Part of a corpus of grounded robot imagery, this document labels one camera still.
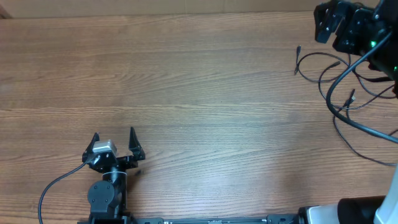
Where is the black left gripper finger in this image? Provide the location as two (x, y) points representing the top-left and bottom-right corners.
(129, 127), (146, 161)
(82, 133), (100, 162)

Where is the black USB cable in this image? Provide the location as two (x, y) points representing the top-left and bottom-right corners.
(317, 52), (398, 167)

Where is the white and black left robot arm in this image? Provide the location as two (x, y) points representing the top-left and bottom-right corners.
(82, 127), (146, 223)

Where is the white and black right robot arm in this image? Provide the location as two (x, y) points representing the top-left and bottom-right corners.
(288, 0), (397, 224)

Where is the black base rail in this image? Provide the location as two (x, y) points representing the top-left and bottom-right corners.
(78, 208), (308, 224)

